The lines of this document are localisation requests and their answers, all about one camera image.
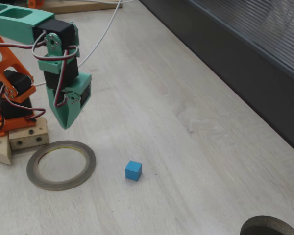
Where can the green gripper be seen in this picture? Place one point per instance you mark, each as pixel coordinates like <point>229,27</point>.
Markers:
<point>63,115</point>

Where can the blue cube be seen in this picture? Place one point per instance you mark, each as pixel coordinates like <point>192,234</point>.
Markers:
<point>133,171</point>

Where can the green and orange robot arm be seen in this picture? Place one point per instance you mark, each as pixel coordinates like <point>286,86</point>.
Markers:
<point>14,27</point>

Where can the wooden base block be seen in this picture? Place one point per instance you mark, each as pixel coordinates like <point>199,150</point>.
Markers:
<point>27,142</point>

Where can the brown flat wooden board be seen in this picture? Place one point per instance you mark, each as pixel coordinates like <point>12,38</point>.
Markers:
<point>88,6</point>

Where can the frosted grey desk partition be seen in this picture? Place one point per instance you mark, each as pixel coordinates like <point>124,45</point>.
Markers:
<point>235,49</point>

